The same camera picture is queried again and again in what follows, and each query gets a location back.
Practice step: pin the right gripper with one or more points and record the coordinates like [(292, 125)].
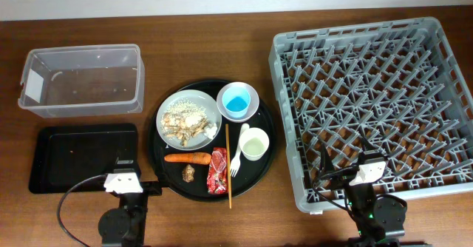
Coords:
[(342, 176)]

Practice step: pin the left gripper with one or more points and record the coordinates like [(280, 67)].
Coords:
[(152, 188)]

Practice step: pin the food scraps pile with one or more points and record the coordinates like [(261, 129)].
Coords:
[(184, 120)]

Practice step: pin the grey plate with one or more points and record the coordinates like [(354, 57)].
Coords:
[(201, 99)]

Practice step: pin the red snack wrapper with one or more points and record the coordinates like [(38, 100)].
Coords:
[(217, 182)]

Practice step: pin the cream white cup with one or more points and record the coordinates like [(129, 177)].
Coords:
[(254, 143)]

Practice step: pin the white tissue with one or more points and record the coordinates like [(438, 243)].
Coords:
[(211, 130)]

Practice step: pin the pink bowl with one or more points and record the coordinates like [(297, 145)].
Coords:
[(253, 107)]

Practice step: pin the light blue cup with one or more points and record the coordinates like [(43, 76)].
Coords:
[(236, 101)]

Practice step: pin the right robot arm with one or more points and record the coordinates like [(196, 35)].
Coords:
[(379, 218)]

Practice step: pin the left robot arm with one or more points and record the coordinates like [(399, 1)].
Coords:
[(126, 224)]

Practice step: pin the grey dishwasher rack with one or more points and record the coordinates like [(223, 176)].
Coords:
[(396, 84)]

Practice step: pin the clear plastic waste bin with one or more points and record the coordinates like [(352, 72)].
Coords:
[(65, 82)]

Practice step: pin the brown food lump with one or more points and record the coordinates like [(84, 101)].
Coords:
[(188, 173)]

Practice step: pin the black rectangular tray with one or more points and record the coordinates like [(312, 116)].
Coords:
[(67, 155)]

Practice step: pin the orange carrot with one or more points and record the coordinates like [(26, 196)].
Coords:
[(195, 157)]

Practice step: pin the round black serving tray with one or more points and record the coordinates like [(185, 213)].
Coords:
[(250, 172)]

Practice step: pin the white plastic fork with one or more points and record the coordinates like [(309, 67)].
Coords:
[(235, 162)]

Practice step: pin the wooden chopstick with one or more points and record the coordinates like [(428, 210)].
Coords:
[(227, 141)]

